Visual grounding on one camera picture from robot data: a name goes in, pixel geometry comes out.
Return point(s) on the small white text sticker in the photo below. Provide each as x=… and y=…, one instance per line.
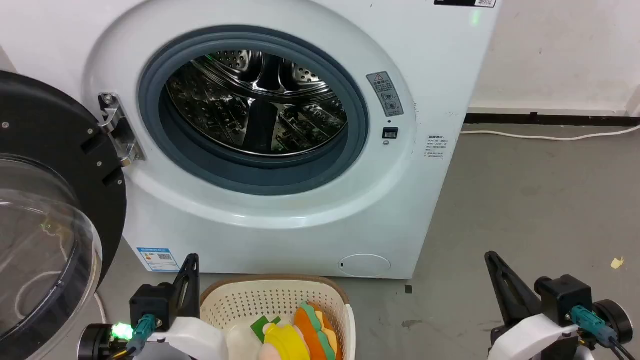
x=435, y=146

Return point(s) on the chrome door hinge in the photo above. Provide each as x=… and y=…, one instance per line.
x=119, y=131

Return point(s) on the stainless steel washer drum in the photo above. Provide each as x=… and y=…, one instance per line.
x=260, y=105

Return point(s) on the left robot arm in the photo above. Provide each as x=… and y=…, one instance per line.
x=95, y=342

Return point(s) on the black control panel label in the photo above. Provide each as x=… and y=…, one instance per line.
x=465, y=2

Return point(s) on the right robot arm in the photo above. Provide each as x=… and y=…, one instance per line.
x=617, y=317

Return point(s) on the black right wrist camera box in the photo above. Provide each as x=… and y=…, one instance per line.
x=565, y=295

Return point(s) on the grey warning sticker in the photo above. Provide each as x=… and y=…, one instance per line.
x=385, y=94

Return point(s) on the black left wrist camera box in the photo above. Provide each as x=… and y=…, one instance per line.
x=150, y=300

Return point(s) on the black round washer door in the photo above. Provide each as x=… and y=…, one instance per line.
x=45, y=150

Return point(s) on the yellow paper scrap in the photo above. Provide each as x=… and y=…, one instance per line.
x=617, y=262

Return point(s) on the yellow plush toy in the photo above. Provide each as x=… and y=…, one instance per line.
x=286, y=343

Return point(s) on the orange green burger plush toy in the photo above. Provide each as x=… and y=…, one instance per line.
x=315, y=332

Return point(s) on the black door latch slot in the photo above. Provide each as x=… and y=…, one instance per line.
x=390, y=133

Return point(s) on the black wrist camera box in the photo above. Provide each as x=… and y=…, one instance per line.
x=565, y=295
x=150, y=300

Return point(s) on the black baseboard strip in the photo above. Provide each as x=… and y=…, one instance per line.
x=550, y=119

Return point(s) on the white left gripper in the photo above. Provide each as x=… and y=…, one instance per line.
x=195, y=337

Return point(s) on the blue energy label sticker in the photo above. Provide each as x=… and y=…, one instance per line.
x=158, y=259

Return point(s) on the round white filter cover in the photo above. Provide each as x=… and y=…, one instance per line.
x=364, y=265

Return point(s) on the grey rubber door gasket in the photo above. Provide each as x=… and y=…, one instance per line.
x=200, y=160

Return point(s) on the beige perforated laundry basket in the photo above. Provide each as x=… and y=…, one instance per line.
x=240, y=305

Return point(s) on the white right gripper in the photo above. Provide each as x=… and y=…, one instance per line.
x=535, y=337

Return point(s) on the white front-load washing machine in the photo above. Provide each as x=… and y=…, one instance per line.
x=300, y=240

